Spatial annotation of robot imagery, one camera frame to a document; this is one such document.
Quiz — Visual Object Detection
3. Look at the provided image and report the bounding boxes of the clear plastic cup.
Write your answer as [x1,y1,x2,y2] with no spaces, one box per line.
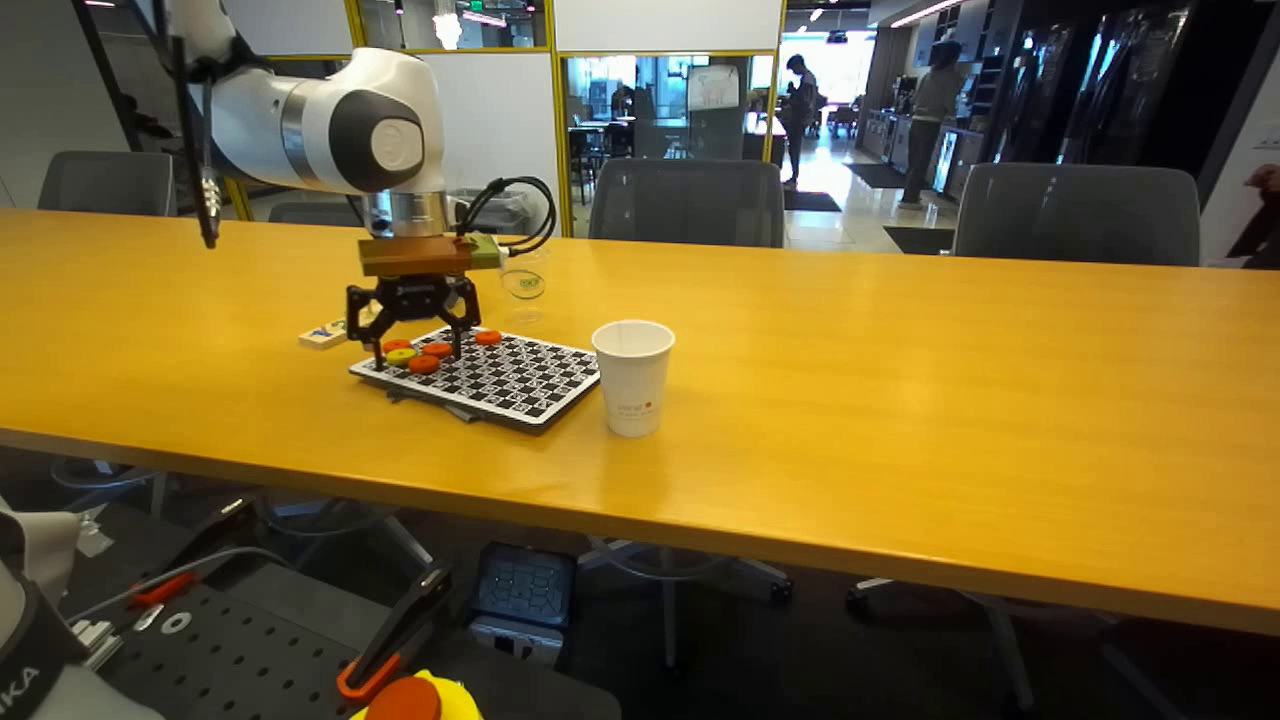
[500,257,548,304]

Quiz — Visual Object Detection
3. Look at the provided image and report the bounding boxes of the black glass cabinet row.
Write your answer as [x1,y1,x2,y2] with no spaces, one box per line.
[850,0,1277,204]

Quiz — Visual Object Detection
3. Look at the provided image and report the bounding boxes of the blue grey floor box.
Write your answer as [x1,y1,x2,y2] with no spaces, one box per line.
[467,541,581,662]

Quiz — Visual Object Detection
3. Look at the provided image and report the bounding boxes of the wooden number puzzle board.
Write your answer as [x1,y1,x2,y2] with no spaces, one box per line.
[296,317,351,352]

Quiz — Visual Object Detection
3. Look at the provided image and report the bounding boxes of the white padded cover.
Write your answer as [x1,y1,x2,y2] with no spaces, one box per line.
[0,496,87,604]

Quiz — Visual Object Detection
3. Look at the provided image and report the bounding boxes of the yellow framed partition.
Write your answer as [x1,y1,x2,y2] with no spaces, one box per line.
[168,0,791,242]

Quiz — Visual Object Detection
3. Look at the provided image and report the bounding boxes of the black slanted pole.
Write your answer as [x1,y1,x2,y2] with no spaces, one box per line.
[71,0,156,154]

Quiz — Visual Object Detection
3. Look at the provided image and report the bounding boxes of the black looped gripper cable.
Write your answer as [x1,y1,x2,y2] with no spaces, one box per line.
[456,172,562,260]

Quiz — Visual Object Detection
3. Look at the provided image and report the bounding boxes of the person in grey shirt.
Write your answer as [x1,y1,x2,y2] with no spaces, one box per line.
[900,38,970,207]

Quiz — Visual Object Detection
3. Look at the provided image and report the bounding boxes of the black white marker board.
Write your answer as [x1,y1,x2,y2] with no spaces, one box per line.
[347,319,603,431]

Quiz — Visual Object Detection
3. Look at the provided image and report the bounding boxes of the dark grey labelled housing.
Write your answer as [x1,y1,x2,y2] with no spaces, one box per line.
[0,558,165,720]

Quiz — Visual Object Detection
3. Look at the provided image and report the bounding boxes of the yellow red emergency stop button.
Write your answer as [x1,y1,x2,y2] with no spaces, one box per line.
[351,663,488,720]

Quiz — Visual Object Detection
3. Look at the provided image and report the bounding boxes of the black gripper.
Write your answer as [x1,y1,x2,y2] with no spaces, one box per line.
[343,273,488,378]

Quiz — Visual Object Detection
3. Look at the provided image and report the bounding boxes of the orange black clamp tool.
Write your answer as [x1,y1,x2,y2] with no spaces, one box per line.
[330,565,456,709]

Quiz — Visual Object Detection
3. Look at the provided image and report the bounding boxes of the red handled tool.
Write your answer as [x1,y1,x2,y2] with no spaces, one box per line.
[122,569,202,616]

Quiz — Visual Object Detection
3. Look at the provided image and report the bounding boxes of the black hanging arm cable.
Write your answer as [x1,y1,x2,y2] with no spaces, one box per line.
[156,0,228,254]

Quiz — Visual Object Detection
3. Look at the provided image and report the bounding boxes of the white paper cup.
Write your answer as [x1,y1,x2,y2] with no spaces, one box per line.
[589,317,680,445]

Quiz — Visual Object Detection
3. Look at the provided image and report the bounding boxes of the dark floor mat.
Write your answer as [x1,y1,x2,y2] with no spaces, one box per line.
[779,188,846,218]
[881,226,961,260]
[846,161,922,193]

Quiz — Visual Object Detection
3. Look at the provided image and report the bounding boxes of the dark grey swivel chair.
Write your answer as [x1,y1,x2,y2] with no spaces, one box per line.
[575,534,799,673]
[842,574,1054,718]

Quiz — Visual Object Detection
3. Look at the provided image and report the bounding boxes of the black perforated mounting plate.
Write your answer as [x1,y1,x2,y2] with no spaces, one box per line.
[92,558,471,720]

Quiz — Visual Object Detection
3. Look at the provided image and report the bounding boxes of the person in dark clothes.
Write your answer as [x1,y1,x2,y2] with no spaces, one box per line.
[779,51,825,193]

